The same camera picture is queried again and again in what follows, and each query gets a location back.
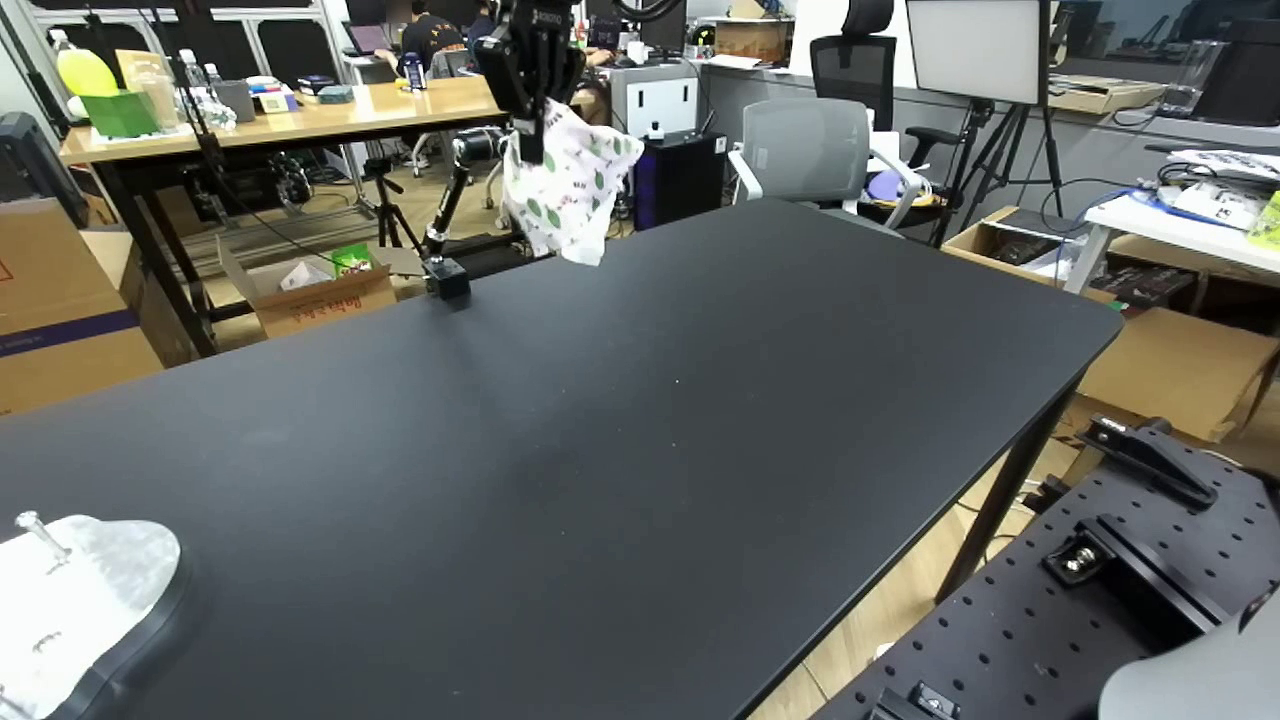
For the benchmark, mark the small black camera tripod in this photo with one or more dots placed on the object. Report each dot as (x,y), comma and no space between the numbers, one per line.
(390,216)

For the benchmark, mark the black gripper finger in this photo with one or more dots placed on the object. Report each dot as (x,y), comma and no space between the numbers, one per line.
(518,135)
(532,147)

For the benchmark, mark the white projection screen on tripod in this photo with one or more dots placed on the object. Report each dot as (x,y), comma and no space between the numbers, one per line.
(991,59)

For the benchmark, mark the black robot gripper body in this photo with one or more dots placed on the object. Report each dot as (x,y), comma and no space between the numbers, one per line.
(529,54)

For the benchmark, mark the black perforated breadboard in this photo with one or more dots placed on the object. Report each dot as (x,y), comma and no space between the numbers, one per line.
(1148,551)

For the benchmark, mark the open box with items right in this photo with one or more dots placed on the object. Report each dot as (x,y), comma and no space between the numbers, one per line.
(1023,240)

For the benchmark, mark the white table with papers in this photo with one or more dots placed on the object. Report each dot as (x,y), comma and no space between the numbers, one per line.
(1209,201)

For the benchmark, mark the white patterned cloth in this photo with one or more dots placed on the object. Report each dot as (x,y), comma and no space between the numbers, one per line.
(567,201)

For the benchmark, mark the yellow green bag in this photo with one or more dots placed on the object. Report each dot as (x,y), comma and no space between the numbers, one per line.
(105,104)

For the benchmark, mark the white computer case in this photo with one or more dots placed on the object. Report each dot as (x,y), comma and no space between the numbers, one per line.
(654,100)

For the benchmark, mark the long wooden desk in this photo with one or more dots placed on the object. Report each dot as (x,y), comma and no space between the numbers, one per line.
(136,170)

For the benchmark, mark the large cardboard box left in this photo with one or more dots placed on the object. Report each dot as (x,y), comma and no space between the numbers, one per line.
(61,320)

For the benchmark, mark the open cardboard box on floor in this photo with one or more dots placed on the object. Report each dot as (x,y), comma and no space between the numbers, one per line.
(308,288)

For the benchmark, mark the grey office chair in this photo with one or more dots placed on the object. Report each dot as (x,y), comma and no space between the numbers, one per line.
(813,151)

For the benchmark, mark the cardboard box right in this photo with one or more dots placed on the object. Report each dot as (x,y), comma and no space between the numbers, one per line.
(1192,375)

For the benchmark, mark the black office chair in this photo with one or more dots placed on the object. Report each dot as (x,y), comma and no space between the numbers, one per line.
(857,62)

